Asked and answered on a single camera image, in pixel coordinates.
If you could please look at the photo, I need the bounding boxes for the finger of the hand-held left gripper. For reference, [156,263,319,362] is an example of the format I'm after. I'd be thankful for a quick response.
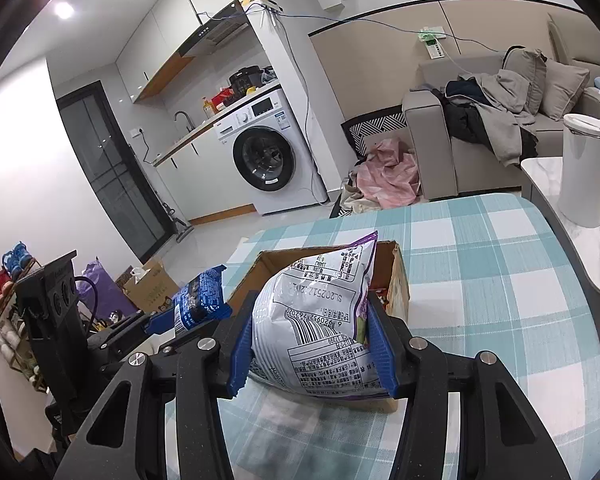
[92,307,178,348]
[102,335,201,373]

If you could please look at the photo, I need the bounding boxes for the white cylindrical bin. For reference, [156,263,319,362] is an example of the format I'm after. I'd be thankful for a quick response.
[559,113,600,228]

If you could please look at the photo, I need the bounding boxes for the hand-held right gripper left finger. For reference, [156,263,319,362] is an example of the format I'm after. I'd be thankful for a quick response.
[55,290,262,480]

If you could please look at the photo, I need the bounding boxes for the large brown cardboard box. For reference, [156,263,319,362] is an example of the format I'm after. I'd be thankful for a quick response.
[225,240,411,415]

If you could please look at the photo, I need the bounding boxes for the grey sofa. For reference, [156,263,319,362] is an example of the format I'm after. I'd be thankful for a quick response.
[401,10,600,201]

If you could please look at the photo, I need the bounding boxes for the purple bag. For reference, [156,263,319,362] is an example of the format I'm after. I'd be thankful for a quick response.
[76,257,138,318]

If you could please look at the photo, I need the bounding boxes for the blue shoes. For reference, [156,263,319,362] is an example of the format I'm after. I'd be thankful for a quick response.
[2,242,31,276]

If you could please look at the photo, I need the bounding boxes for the beige cloth pile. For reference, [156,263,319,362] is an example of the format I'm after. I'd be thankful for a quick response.
[337,172,383,217]

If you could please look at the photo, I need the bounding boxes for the white washing machine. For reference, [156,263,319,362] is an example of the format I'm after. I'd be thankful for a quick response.
[212,87,328,217]

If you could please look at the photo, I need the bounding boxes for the grey jacket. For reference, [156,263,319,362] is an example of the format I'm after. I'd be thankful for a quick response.
[472,70,538,166]

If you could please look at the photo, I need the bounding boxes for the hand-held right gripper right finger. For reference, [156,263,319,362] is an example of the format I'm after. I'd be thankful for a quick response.
[365,292,546,480]

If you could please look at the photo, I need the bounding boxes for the stick vacuum cleaner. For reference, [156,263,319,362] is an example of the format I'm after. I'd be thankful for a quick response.
[160,202,193,241]

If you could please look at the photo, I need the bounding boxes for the small cardboard box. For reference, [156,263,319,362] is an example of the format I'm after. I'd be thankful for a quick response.
[115,258,181,313]

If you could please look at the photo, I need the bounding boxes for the black pressure cooker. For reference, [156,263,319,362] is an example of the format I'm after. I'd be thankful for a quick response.
[229,66,263,98]

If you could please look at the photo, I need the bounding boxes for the blue cookie packet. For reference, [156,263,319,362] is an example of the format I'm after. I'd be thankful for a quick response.
[172,265,231,333]

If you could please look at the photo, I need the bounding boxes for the large silver purple-edged snack bag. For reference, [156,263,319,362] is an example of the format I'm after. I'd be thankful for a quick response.
[247,230,393,402]

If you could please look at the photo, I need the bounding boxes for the teal plaid tablecloth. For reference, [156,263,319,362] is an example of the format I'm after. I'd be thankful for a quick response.
[165,194,600,480]

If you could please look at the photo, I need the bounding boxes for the black range hood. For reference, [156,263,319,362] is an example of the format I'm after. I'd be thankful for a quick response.
[175,0,253,58]

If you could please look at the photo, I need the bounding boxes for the black clothes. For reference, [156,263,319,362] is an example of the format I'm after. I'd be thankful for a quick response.
[445,77,506,148]

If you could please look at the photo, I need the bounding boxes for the white upper cabinets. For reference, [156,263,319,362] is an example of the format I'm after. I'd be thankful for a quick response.
[115,0,241,103]

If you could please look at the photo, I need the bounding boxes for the grey pillow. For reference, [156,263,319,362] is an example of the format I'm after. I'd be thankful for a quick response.
[502,46,548,116]

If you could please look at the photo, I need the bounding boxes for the dark glass door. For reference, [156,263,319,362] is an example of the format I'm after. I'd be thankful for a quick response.
[56,80,173,263]

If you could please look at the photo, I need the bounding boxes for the beige pillow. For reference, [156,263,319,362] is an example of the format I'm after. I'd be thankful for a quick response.
[540,57,591,121]

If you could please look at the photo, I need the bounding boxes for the white lower kitchen cabinet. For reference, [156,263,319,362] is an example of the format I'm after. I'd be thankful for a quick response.
[152,125,256,226]

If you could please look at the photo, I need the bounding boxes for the white marble side table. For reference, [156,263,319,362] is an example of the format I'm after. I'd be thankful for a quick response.
[520,156,600,306]

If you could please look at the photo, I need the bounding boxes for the pink cloth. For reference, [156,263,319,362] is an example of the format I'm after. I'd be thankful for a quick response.
[355,139,422,211]

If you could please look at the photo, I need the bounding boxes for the wooden shoe rack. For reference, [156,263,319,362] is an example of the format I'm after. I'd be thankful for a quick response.
[0,242,48,393]

